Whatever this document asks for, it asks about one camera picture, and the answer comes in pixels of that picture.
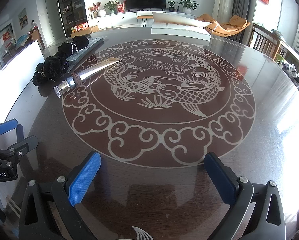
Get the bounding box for orange lounge chair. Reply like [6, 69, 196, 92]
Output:
[195, 14, 251, 37]

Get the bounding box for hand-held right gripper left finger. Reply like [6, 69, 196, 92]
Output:
[19, 151, 101, 240]

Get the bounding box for light blue cloth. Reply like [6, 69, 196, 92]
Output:
[16, 35, 30, 47]

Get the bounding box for wooden stool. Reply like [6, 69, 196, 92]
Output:
[136, 15, 155, 27]

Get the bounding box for bushy green potted plant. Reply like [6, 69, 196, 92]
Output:
[104, 0, 120, 14]

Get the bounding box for red flower arrangement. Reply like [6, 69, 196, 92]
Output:
[88, 2, 101, 18]

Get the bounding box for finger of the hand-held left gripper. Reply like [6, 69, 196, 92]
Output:
[14, 135, 39, 156]
[0, 119, 24, 143]

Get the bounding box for framed wall painting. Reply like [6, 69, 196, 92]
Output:
[18, 7, 29, 28]

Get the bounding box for grey tray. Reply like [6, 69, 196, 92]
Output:
[64, 37, 107, 62]

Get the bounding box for white flat box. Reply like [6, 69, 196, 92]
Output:
[151, 12, 212, 40]

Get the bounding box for white television cabinet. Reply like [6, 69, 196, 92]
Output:
[87, 11, 202, 30]

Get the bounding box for white door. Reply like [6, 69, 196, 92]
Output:
[44, 0, 59, 48]

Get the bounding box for brown hair tie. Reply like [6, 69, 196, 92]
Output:
[71, 72, 84, 85]

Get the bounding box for silver cosmetic tube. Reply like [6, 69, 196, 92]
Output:
[54, 57, 121, 98]

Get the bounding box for large potted plant white pot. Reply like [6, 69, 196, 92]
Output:
[177, 0, 199, 14]

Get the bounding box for small wooden cabinet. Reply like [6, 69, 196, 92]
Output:
[29, 30, 45, 51]

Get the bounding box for large white board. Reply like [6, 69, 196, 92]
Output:
[0, 40, 45, 124]

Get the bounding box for dark glass display cabinet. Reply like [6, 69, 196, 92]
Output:
[56, 0, 88, 38]

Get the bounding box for wooden chair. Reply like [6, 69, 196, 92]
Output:
[249, 24, 281, 61]

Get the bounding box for black velvet scrunchie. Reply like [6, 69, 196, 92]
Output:
[32, 56, 70, 87]
[57, 36, 89, 58]

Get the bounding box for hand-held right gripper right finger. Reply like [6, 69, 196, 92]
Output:
[204, 152, 286, 240]

